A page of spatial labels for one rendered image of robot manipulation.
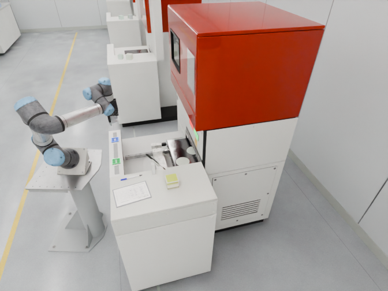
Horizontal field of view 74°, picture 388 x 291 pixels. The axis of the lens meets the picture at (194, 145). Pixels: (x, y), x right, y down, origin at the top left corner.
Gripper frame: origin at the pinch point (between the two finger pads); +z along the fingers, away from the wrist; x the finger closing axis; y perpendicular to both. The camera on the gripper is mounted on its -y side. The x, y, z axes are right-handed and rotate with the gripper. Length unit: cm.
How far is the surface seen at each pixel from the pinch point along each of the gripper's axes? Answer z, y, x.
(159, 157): 22.6, 31.8, -19.5
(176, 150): 21, 45, -17
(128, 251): 47, 1, -76
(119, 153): 14.7, 3.5, -17.2
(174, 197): 14, 33, -69
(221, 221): 90, 79, -42
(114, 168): 15.1, -0.6, -32.2
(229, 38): -68, 71, -41
